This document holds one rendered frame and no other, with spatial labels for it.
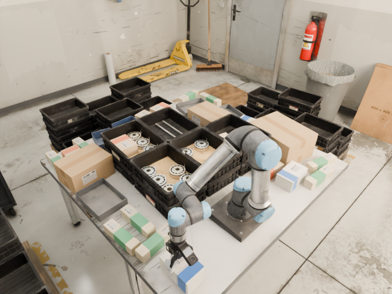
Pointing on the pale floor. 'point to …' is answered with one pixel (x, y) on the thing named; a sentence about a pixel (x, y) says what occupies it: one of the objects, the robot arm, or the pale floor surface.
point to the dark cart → (6, 196)
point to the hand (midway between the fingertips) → (182, 265)
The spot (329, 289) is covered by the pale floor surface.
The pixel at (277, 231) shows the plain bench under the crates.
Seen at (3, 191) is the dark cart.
